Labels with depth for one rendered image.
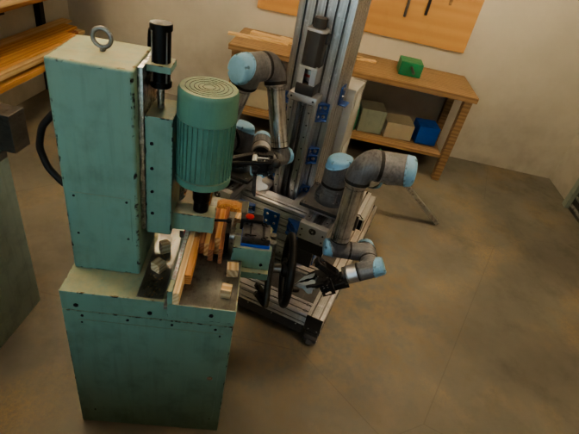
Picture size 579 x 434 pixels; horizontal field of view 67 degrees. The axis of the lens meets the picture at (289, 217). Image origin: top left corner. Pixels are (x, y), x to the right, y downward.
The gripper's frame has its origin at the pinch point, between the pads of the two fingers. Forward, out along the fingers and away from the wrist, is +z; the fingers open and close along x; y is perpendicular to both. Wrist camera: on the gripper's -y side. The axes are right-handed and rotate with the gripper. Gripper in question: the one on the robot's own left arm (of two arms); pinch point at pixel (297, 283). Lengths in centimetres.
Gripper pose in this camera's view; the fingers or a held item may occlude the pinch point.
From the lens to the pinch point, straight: 178.9
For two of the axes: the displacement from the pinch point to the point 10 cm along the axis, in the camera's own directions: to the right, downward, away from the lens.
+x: 0.1, -5.7, 8.2
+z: -9.4, 2.7, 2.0
